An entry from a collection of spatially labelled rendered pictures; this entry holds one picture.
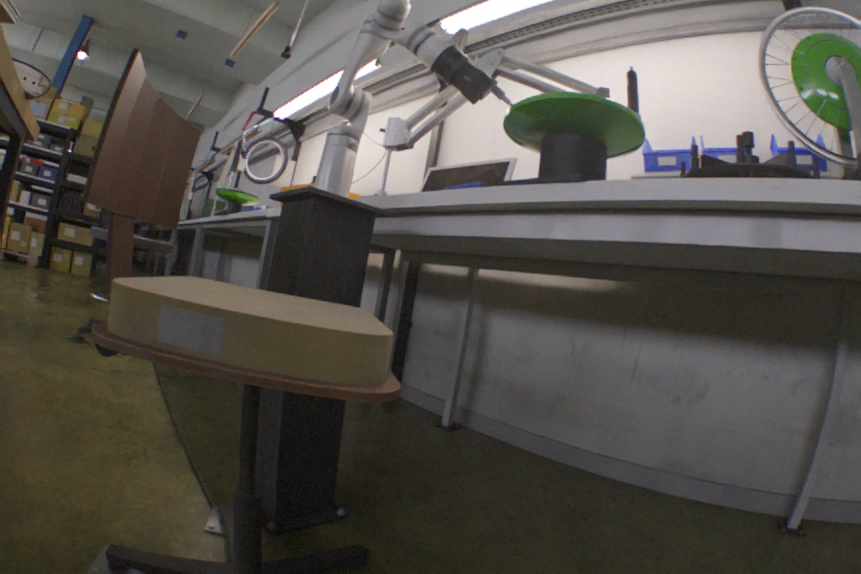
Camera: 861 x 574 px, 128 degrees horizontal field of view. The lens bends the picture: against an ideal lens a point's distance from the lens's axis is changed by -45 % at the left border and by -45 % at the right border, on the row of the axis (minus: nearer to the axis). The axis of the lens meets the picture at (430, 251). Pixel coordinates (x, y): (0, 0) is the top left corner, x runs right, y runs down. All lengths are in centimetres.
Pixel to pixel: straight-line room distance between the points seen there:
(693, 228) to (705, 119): 114
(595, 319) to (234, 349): 148
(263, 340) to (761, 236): 73
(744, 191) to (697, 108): 120
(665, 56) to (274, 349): 195
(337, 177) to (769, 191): 90
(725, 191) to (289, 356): 65
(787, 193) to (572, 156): 41
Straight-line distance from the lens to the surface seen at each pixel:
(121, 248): 66
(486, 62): 130
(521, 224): 84
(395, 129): 124
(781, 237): 72
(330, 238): 90
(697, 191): 68
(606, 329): 168
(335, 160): 98
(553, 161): 77
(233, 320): 41
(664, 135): 181
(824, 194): 70
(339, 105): 104
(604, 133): 79
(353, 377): 42
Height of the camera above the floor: 68
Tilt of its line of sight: 6 degrees up
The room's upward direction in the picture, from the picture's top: 9 degrees clockwise
